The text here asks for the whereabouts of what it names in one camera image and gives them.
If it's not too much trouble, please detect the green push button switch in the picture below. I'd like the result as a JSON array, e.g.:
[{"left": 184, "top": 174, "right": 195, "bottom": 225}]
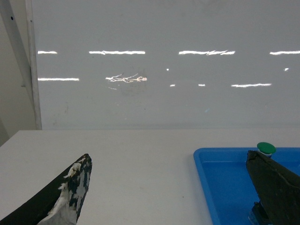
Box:
[{"left": 257, "top": 142, "right": 277, "bottom": 158}]

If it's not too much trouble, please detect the white whiteboard panel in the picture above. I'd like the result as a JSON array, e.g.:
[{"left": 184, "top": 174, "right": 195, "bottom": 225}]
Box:
[{"left": 31, "top": 0, "right": 300, "bottom": 130}]

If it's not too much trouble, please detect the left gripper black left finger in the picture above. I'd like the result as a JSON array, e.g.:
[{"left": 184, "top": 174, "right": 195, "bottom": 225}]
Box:
[{"left": 0, "top": 154, "right": 92, "bottom": 225}]

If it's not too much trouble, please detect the blue plastic tray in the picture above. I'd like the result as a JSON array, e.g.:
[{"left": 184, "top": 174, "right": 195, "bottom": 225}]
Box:
[{"left": 194, "top": 147, "right": 300, "bottom": 225}]

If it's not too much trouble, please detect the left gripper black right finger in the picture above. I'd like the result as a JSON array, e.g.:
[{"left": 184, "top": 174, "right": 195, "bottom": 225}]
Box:
[{"left": 246, "top": 150, "right": 300, "bottom": 225}]

